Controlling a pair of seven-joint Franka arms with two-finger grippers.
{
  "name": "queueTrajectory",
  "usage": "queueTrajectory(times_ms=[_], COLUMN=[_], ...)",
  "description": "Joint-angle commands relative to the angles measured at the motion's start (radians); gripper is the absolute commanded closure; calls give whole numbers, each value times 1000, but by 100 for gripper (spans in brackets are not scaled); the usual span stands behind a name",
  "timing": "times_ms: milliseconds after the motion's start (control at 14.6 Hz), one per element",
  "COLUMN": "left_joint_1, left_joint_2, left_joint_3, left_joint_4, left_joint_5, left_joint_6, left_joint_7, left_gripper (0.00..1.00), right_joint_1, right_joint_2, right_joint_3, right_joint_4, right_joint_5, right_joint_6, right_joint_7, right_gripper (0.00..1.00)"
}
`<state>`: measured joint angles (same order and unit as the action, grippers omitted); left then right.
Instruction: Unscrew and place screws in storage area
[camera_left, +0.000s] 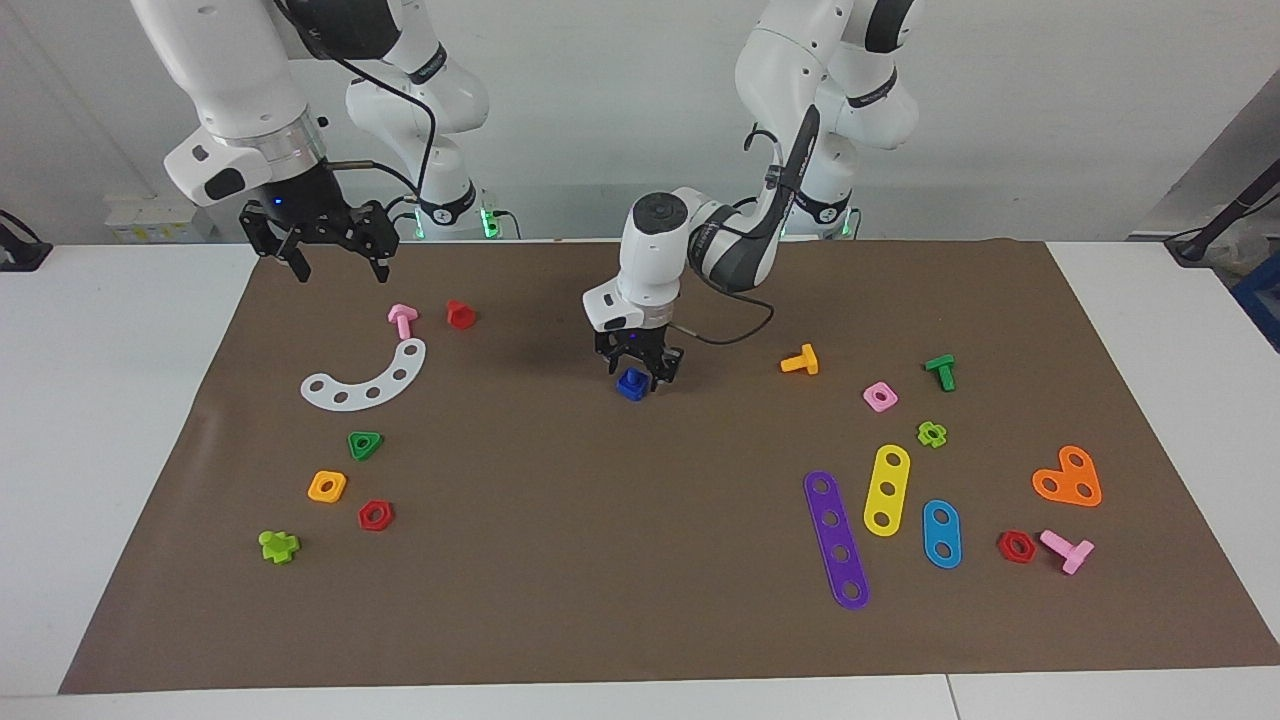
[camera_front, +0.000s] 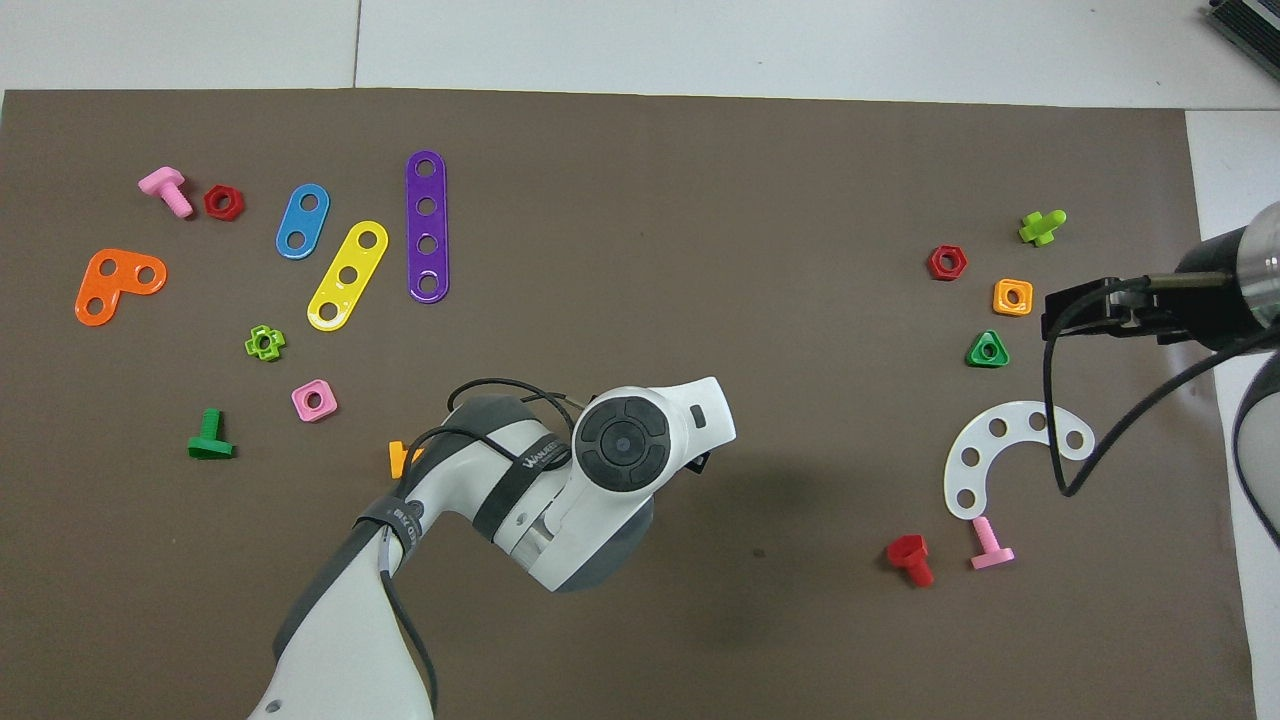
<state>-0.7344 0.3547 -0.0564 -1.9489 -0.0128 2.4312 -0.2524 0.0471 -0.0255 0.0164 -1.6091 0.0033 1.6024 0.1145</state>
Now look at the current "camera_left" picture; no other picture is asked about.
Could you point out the purple four-hole plastic plate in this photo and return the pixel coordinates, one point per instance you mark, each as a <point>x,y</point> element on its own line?
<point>836,540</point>

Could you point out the green plastic bolt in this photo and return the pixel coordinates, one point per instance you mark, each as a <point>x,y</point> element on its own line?
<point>943,372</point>

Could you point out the blue two-hole plastic plate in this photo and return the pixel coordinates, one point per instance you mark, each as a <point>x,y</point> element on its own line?
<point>941,534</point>

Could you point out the pink plastic bolt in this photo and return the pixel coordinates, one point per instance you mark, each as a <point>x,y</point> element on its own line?
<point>1072,550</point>
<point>402,320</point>

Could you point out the red hexagonal plastic nut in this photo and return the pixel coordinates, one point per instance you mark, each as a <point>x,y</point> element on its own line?
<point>1006,552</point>
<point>366,520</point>

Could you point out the pink square plastic nut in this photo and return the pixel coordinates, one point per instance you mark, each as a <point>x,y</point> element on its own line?
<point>871,402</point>

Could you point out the black clamp device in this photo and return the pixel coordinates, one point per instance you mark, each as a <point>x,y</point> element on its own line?
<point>20,250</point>

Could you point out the orange square plastic nut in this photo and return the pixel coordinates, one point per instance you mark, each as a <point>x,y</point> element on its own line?
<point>316,492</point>

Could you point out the lime cross-head plastic bolt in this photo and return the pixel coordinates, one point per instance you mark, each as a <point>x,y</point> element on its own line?
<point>275,548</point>

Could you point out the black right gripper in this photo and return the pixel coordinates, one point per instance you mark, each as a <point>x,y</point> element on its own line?
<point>300,210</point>

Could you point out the blue crate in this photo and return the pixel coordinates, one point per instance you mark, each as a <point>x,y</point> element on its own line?
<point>1262,300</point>

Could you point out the black stand pole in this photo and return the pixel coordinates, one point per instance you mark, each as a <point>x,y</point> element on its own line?
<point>1215,225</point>

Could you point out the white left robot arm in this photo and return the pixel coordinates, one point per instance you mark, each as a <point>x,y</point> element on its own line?
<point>650,250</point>

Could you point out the orange-yellow plastic bolt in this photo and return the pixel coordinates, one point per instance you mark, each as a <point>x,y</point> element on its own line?
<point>798,364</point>

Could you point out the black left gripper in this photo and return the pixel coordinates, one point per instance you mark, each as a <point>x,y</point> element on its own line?
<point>640,345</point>

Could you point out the red plastic bolt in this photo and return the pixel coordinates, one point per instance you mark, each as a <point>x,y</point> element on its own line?
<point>460,318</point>

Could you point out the white curved five-hole plate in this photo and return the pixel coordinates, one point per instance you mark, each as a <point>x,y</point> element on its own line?
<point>358,396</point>

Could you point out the white cardboard box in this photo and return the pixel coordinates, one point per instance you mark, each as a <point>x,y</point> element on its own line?
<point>160,220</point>

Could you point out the blue square plastic nut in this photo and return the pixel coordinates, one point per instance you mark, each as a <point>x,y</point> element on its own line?
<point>633,381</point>

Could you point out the green cross-shaped plastic nut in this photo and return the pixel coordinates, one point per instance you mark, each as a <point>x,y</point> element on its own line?
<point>924,436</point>

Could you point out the yellow three-hole plastic plate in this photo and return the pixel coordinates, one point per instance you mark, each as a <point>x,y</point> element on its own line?
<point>886,490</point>

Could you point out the green triangular plastic nut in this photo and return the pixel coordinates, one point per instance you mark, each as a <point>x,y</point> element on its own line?
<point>355,450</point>

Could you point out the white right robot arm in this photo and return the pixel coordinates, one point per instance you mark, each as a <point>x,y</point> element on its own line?
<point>230,80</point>

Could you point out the orange angled three-hole plate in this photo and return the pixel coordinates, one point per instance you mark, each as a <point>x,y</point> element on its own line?
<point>1068,480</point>

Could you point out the brown table mat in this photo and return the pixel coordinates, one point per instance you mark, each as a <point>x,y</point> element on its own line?
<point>600,520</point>

